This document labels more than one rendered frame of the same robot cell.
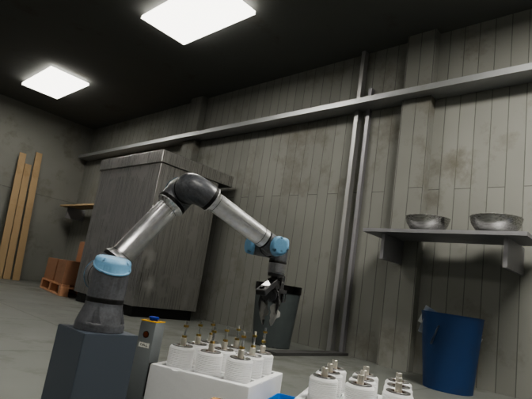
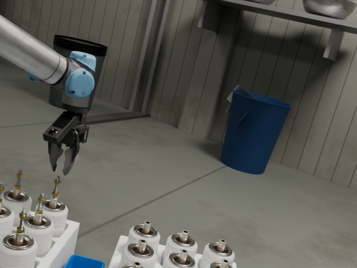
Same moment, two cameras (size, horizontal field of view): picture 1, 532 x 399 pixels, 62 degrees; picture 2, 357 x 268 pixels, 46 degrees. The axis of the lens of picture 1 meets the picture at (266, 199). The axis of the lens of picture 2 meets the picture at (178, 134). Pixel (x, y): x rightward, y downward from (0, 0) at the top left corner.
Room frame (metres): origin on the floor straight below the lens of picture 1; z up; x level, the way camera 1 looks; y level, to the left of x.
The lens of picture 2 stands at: (0.67, 0.01, 0.85)
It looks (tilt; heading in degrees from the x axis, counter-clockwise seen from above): 13 degrees down; 341
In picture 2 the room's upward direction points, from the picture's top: 14 degrees clockwise
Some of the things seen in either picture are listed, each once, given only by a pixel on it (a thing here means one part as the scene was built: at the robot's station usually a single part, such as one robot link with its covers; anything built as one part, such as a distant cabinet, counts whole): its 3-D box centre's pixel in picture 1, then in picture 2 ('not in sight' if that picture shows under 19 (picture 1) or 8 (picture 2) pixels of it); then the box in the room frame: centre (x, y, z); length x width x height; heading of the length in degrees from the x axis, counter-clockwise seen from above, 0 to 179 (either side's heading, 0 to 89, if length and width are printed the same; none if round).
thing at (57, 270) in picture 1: (85, 267); not in sight; (7.09, 2.61, 0.41); 1.52 x 1.12 x 0.82; 46
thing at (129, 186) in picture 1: (152, 237); not in sight; (5.91, 1.40, 0.95); 1.50 x 1.14 x 1.91; 46
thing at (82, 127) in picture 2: (275, 288); (72, 124); (1.91, -0.09, 0.51); 0.09 x 0.08 x 0.12; 146
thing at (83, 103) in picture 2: (275, 268); (75, 98); (1.91, -0.09, 0.59); 0.08 x 0.08 x 0.05
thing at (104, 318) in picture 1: (101, 313); not in sight; (1.47, 0.46, 0.35); 0.15 x 0.15 x 0.10
